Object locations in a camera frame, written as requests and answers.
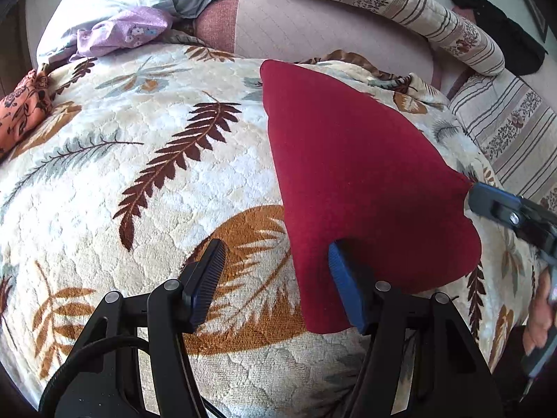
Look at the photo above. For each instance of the dark red knit shirt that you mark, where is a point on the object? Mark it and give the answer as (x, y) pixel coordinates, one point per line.
(351, 168)

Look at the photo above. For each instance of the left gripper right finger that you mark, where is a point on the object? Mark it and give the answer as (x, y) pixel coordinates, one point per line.
(450, 376)

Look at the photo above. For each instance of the black garment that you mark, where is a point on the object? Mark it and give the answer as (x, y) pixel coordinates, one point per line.
(523, 54)

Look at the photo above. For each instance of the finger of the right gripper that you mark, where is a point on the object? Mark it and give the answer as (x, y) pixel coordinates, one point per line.
(495, 204)

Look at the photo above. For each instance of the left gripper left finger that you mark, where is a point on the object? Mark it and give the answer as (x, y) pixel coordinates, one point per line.
(101, 376)

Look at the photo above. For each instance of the cream leaf-pattern blanket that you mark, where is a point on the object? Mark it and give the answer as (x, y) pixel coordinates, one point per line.
(149, 155)

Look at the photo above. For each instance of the pink quilted mattress cover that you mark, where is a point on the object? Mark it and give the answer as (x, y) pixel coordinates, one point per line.
(298, 30)

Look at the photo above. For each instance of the striped floral quilt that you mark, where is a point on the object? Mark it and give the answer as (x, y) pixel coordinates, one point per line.
(511, 118)

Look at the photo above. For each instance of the purple floral cloth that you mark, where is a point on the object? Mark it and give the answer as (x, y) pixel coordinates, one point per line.
(127, 29)

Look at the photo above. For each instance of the person's right hand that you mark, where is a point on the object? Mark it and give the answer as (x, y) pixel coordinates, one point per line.
(541, 316)

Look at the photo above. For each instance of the orange floral cloth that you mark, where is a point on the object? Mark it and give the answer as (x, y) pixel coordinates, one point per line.
(23, 109)

